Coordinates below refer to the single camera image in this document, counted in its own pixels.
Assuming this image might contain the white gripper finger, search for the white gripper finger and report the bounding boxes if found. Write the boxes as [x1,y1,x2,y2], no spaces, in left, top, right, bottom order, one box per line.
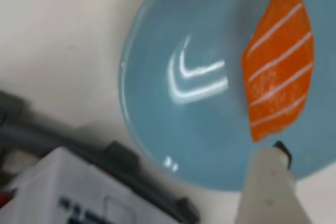
[235,141,313,224]

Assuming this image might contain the salmon sushi with white stripes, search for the salmon sushi with white stripes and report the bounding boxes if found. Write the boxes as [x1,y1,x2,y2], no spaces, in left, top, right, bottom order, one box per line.
[240,0,316,144]

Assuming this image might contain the blue dish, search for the blue dish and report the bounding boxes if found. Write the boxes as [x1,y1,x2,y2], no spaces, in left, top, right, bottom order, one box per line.
[118,0,336,193]

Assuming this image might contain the white Shinkansen toy locomotive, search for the white Shinkansen toy locomotive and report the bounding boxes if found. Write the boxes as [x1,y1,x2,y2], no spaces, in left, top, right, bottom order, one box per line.
[0,146,182,224]

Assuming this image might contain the grey circular toy train track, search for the grey circular toy train track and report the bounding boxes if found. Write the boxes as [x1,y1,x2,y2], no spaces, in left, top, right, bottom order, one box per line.
[0,90,202,224]

